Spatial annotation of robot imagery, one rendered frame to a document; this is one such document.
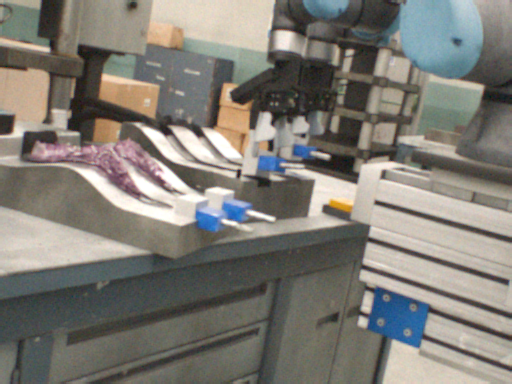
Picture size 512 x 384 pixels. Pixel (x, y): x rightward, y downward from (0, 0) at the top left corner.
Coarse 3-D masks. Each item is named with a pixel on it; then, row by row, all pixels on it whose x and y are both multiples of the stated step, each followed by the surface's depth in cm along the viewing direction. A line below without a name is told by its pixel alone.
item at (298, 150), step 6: (300, 138) 165; (294, 144) 162; (300, 144) 164; (282, 150) 164; (288, 150) 163; (294, 150) 163; (300, 150) 162; (306, 150) 160; (312, 150) 162; (282, 156) 164; (288, 156) 163; (294, 156) 164; (300, 156) 162; (306, 156) 161; (312, 156) 163; (318, 156) 160; (324, 156) 159; (330, 156) 159
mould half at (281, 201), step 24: (96, 144) 158; (144, 144) 146; (168, 144) 147; (192, 144) 153; (216, 144) 160; (168, 168) 142; (192, 168) 137; (240, 168) 146; (240, 192) 130; (264, 192) 135; (288, 192) 142; (312, 192) 150; (288, 216) 145
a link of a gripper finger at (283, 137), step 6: (276, 120) 137; (282, 120) 137; (276, 126) 137; (282, 126) 137; (276, 132) 138; (282, 132) 137; (288, 132) 136; (276, 138) 138; (282, 138) 137; (288, 138) 136; (294, 138) 136; (270, 144) 138; (276, 144) 138; (282, 144) 137; (288, 144) 136; (270, 150) 138; (276, 150) 138
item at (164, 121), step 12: (144, 120) 153; (168, 120) 159; (180, 120) 160; (168, 132) 153; (192, 132) 158; (204, 132) 161; (180, 144) 151; (204, 144) 158; (192, 156) 149; (216, 156) 156; (216, 168) 140; (228, 168) 142
